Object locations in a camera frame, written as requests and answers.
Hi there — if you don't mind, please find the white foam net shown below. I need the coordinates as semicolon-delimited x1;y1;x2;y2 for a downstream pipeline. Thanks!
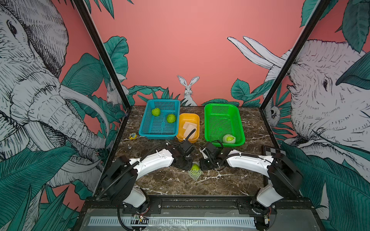
183;122;198;139
188;169;202;181

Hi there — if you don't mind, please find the white foam net sleeve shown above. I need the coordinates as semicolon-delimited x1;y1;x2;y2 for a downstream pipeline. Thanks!
223;134;236;144

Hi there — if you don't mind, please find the green custard apple front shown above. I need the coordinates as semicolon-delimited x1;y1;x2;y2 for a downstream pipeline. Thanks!
226;136;235;143

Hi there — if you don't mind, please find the green custard apple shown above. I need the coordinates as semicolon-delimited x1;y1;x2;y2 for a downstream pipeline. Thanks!
166;114;176;124
191;164;200;172
151;108;161;117
226;136;235;143

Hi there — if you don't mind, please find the yellow plastic tub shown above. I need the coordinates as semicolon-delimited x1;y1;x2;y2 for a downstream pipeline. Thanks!
176;113;200;143

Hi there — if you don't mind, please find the bright green plastic basket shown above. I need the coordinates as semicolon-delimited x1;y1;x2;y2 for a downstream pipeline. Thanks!
204;103;246;147

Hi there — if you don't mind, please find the teal plastic basket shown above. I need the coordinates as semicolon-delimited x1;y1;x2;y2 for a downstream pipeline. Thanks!
139;99;180;140

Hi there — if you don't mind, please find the green custard apple back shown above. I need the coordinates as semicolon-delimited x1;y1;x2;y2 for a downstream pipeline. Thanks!
151;108;161;117

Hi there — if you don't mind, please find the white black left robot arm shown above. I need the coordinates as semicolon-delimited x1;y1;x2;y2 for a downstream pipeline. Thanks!
96;129;196;213

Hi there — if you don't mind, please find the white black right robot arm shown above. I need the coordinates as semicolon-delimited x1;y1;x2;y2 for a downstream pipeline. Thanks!
199;142;303;214

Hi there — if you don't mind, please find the white foam net in tub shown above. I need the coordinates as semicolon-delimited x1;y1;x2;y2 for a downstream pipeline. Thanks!
183;122;198;139

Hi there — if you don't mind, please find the small yellow blue object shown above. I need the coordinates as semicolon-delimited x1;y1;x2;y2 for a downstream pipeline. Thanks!
129;133;137;141

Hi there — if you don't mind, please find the black white checkerboard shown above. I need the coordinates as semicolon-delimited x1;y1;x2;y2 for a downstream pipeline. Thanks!
262;145;286;156

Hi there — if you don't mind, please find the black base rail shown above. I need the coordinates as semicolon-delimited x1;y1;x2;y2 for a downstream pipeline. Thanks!
83;194;314;217

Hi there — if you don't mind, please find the black left frame post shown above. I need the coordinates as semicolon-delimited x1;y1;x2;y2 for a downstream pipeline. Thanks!
73;0;131;110

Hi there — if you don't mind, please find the black frame post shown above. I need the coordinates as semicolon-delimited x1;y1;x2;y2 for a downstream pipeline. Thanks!
259;0;330;112
73;0;131;110

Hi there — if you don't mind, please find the black right frame post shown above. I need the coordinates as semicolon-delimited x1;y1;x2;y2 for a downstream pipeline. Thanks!
259;0;330;112

